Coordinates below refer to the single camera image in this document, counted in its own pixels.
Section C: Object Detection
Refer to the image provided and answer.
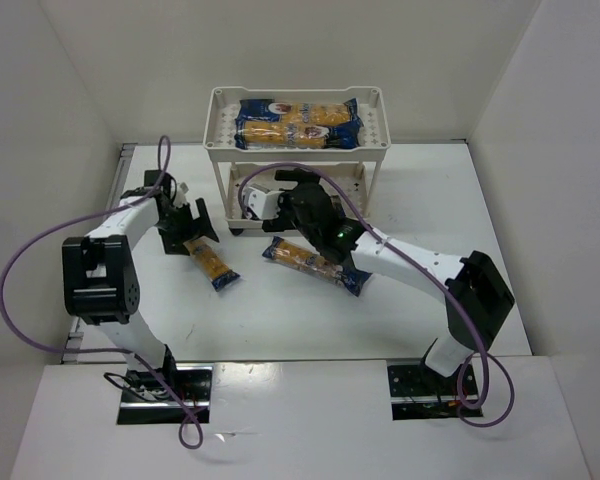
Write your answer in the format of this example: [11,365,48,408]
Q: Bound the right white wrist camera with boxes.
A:
[242,184,282,220]

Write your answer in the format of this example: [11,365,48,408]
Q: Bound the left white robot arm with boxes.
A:
[62,170,219,390]

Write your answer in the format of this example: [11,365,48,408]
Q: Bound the second-left spaghetti bag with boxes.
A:
[183,239,241,292]

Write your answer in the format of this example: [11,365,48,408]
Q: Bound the white two-tier shelf cart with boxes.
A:
[203,86,391,236]

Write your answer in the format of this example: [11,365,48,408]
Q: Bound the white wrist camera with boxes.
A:
[172,182,189,208]
[242,184,282,220]

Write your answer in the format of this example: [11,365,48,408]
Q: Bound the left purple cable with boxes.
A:
[0,134,216,451]

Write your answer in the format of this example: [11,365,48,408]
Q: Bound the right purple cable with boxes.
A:
[237,162,515,427]

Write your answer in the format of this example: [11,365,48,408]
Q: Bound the purple cable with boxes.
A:
[0,134,216,451]
[237,162,515,427]

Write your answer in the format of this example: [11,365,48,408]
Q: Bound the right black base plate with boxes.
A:
[387,360,483,421]

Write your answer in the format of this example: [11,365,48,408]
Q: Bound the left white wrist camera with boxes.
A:
[172,182,189,208]

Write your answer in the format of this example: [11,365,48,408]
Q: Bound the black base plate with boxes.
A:
[387,360,483,421]
[115,363,215,426]

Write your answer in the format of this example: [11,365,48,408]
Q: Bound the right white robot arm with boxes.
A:
[241,168,515,377]

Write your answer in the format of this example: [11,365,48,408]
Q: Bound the centre spaghetti bag blue ends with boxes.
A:
[262,236,372,297]

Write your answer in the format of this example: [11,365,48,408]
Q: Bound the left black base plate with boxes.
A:
[115,363,215,426]

